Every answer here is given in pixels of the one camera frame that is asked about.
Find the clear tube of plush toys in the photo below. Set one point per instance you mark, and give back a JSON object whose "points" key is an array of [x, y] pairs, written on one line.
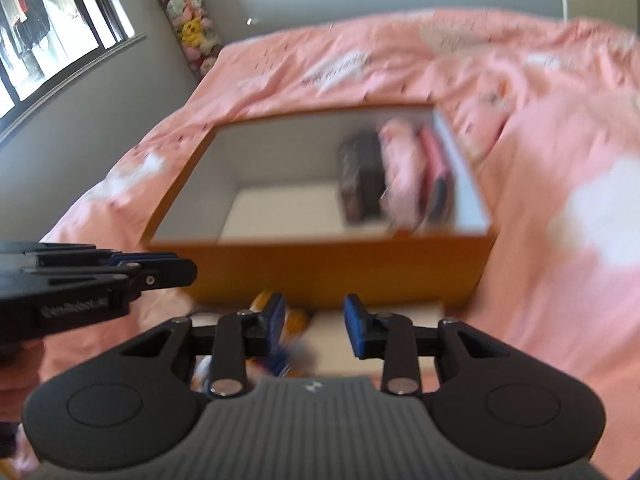
{"points": [[192, 30]]}

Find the pink pouch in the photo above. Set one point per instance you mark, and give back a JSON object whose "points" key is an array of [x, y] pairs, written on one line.
{"points": [[400, 170]]}

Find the orange cardboard box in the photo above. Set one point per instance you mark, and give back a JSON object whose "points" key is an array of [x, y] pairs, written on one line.
{"points": [[300, 270]]}

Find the dark grey box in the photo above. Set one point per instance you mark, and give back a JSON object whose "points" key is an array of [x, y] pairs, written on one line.
{"points": [[372, 180]]}

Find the window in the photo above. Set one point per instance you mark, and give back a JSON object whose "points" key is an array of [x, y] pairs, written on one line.
{"points": [[50, 20]]}

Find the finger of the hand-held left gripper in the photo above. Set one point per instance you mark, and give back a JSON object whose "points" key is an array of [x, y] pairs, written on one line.
{"points": [[165, 275], [140, 258]]}

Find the pink printed blanket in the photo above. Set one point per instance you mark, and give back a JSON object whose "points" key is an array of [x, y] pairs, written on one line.
{"points": [[550, 310]]}

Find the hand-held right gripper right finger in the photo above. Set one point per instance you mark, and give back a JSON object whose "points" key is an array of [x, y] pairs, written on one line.
{"points": [[352, 325]]}

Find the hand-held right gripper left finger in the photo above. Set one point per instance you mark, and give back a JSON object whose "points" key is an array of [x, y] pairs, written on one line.
{"points": [[275, 320]]}

